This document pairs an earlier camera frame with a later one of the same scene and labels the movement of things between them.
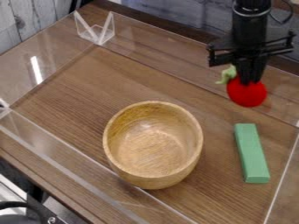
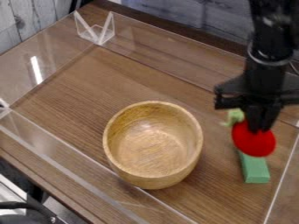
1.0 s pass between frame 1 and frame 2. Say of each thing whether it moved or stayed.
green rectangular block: stayed
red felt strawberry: moved
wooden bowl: stayed
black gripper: moved
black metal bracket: stayed
